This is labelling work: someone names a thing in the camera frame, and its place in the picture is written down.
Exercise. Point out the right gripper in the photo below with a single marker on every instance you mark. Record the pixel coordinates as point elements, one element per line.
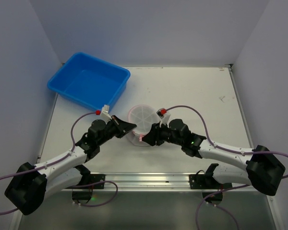
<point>156,132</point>

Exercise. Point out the blue plastic bin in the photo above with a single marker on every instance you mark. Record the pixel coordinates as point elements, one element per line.
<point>89,82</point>

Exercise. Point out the base mount plate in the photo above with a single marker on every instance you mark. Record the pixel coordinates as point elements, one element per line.
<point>197,180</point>
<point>94,178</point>

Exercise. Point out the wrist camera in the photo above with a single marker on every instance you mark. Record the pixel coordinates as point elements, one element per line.
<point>164,116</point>
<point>103,113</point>

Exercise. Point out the aluminium rail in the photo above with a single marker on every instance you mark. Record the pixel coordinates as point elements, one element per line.
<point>150,182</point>

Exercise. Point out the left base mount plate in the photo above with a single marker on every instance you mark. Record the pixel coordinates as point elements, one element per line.
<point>94,178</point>

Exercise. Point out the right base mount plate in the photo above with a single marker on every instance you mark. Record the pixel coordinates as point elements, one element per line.
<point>197,180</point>

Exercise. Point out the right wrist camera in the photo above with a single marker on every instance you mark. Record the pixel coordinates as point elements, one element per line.
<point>164,116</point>

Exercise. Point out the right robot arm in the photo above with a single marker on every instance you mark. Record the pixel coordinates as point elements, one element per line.
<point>263,171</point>

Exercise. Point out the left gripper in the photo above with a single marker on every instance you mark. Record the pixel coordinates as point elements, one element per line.
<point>117,125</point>

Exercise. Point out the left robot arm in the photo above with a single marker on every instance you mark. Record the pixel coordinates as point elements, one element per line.
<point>32,184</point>

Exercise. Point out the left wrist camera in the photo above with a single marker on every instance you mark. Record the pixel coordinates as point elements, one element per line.
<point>103,113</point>

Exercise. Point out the white mesh laundry bag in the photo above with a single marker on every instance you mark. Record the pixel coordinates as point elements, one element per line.
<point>143,116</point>

